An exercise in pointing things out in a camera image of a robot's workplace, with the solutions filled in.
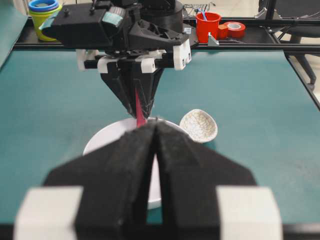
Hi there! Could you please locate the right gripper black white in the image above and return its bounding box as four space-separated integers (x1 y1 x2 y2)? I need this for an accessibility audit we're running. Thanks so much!
41 4 192 118

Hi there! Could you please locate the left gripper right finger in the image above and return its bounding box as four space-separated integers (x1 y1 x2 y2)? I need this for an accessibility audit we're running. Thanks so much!
156 122 283 240

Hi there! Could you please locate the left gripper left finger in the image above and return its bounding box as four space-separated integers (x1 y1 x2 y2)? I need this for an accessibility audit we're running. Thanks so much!
13 124 156 240

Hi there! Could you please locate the pink ceramic spoon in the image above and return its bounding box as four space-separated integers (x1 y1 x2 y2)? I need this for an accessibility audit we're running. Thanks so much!
135 89 147 128

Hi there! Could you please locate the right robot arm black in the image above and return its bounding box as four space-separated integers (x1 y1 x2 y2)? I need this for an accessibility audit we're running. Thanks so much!
40 0 192 118

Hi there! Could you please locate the white round bowl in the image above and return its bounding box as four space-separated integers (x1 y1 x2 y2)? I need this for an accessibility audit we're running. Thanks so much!
82 117 187 210

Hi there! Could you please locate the speckled ceramic spoon rest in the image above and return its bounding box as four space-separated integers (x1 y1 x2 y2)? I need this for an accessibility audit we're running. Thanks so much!
179 109 218 144

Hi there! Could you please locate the red plastic cup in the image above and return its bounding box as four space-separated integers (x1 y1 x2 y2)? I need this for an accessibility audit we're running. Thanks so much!
195 12 221 44

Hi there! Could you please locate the blue pen in cup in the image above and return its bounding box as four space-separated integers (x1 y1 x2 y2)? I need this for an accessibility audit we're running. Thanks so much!
197 8 207 21

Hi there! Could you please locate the red tape roll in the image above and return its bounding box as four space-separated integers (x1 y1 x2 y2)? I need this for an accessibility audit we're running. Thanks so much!
217 21 246 40

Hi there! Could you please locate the green plastic cup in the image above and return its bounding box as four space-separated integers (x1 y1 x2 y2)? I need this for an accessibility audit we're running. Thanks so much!
29 4 62 42

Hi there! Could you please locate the metal corner bracket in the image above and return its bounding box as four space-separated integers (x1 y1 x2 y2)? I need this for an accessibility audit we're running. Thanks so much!
207 32 220 47

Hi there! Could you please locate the black frame crossbar far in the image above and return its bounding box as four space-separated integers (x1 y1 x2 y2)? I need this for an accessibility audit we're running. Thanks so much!
13 17 320 52

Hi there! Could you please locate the right black frame rail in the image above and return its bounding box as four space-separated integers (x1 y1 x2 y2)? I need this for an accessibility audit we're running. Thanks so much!
263 29 320 111

